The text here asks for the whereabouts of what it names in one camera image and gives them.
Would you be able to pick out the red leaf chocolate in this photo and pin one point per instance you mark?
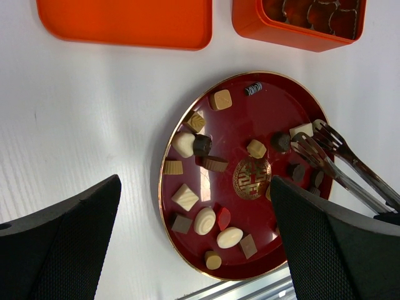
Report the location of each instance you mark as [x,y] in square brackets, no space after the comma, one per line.
[223,217]

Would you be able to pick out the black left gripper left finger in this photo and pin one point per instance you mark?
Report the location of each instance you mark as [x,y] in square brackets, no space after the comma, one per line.
[58,252]

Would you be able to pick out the white heart chocolate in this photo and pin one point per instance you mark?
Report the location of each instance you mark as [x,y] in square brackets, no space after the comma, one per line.
[182,142]

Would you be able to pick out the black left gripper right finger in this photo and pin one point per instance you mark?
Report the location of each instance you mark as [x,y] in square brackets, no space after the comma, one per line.
[334,252]

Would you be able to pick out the tan fluted cup chocolate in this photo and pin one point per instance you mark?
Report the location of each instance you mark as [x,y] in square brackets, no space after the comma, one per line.
[173,167]

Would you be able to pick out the tan square chocolate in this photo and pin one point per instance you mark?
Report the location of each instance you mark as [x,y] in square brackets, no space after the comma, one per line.
[221,100]

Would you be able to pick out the white swirl oval chocolate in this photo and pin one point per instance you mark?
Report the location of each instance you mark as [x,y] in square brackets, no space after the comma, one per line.
[204,221]

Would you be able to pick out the dark round chocolate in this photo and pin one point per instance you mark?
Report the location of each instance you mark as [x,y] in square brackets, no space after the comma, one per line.
[202,145]

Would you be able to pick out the round red plate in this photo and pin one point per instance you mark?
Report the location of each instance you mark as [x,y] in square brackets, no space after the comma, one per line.
[282,104]

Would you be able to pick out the white square chocolate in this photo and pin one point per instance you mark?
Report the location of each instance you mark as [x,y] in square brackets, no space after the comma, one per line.
[185,197]

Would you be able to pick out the tan cylinder chocolate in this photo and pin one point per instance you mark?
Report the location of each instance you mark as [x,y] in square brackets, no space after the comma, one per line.
[212,260]

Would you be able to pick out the dark fluted cup chocolate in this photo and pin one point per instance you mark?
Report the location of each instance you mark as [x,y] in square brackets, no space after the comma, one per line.
[315,191]

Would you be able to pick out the orange chocolate box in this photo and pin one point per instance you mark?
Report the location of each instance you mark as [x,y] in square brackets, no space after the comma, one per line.
[309,25]

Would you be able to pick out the brown cup chocolate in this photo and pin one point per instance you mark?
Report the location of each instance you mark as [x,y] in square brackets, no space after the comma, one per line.
[212,163]

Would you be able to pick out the dark heart chocolate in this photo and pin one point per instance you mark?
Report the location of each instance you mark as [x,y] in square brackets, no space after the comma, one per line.
[281,141]

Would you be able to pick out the tan leaf pattern chocolate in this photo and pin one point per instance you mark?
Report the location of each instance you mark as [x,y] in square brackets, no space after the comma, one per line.
[194,121]

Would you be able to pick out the aluminium frame rail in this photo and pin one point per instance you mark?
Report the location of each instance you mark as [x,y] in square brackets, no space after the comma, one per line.
[276,284]

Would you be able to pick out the tan hexagon chocolate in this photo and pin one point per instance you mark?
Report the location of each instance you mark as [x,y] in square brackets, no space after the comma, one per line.
[256,149]

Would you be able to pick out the brown square chocolate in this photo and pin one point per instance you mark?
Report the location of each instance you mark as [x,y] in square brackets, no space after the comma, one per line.
[181,224]

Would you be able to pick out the light brown diamond chocolate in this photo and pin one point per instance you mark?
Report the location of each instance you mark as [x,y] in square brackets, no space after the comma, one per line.
[248,246]

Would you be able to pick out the black white striped chocolate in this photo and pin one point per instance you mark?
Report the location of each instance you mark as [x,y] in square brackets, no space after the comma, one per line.
[253,88]

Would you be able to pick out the tan shell chocolate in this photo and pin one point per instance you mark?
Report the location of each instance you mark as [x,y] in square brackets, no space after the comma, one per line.
[268,193]

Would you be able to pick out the white bar chocolate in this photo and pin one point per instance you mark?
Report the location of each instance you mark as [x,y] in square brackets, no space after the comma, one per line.
[304,128]

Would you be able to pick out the orange tin lid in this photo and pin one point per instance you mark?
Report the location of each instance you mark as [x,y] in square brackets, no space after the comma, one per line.
[184,25]

